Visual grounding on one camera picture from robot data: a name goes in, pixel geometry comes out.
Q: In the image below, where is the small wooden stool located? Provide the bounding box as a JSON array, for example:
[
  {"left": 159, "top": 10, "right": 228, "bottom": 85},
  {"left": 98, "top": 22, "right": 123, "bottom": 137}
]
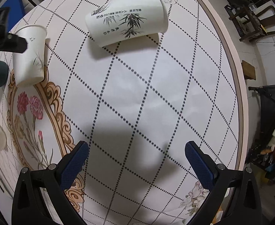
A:
[{"left": 241, "top": 60, "right": 256, "bottom": 80}]

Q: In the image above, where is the floral patterned tablecloth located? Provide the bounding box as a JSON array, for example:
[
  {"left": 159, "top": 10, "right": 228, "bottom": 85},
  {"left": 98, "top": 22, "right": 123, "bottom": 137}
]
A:
[{"left": 0, "top": 0, "right": 247, "bottom": 224}]

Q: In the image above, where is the dark wooden chair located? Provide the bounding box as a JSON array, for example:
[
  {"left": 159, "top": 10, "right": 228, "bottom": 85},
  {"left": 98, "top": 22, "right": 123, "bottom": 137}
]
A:
[{"left": 224, "top": 5, "right": 275, "bottom": 43}]

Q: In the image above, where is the lying white bamboo paper cup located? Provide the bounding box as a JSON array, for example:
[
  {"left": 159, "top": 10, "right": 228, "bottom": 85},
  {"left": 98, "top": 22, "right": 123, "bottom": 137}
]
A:
[{"left": 85, "top": 0, "right": 168, "bottom": 47}]

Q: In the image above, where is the white paper cup bamboo print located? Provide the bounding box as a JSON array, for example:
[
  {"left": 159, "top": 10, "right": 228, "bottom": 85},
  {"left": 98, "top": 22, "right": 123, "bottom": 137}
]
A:
[{"left": 12, "top": 24, "right": 47, "bottom": 87}]

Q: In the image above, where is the black stroller frame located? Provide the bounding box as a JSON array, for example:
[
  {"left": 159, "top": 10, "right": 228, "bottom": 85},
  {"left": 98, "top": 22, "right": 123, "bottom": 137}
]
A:
[{"left": 248, "top": 85, "right": 275, "bottom": 113}]

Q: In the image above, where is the blue folded mat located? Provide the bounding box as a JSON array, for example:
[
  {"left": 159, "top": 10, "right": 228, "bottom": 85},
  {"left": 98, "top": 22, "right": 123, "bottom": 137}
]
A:
[{"left": 1, "top": 0, "right": 25, "bottom": 31}]

